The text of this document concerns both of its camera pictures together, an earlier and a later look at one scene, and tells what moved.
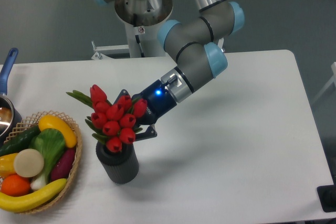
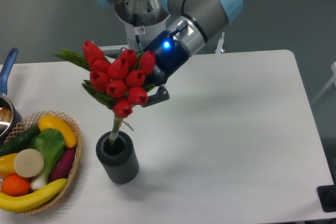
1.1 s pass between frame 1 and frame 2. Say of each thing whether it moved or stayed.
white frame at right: stayed
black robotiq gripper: moved
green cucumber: stayed
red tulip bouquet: moved
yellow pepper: stayed
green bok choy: stayed
